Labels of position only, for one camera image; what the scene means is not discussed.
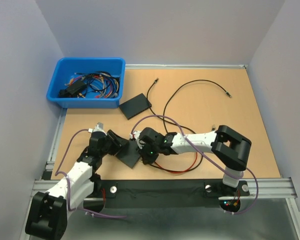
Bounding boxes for blue plastic bin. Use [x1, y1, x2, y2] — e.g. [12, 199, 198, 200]
[46, 57, 126, 109]

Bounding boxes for tangled cables in bin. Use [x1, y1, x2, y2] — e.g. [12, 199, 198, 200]
[58, 71, 122, 99]

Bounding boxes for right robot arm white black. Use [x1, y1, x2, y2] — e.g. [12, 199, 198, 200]
[130, 125, 252, 195]

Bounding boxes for black base mat strip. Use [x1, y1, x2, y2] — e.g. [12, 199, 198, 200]
[83, 179, 250, 212]

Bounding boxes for black network switch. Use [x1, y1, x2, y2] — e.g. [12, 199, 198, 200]
[119, 93, 152, 120]
[115, 139, 141, 169]

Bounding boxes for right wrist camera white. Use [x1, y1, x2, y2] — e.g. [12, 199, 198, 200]
[130, 130, 143, 149]

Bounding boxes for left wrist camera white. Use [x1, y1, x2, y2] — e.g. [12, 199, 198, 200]
[88, 122, 106, 133]

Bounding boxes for aluminium frame rail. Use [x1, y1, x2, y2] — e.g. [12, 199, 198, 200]
[19, 107, 300, 240]

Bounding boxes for long black cable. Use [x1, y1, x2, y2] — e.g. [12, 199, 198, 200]
[146, 78, 203, 175]

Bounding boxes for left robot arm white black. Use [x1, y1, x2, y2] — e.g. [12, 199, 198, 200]
[25, 129, 128, 240]

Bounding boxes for red ethernet cable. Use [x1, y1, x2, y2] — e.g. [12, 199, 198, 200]
[153, 152, 198, 174]

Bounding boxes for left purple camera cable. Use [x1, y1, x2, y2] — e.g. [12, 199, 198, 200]
[54, 127, 128, 219]

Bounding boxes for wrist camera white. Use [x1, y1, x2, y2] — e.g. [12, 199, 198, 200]
[88, 122, 106, 133]
[130, 130, 143, 149]

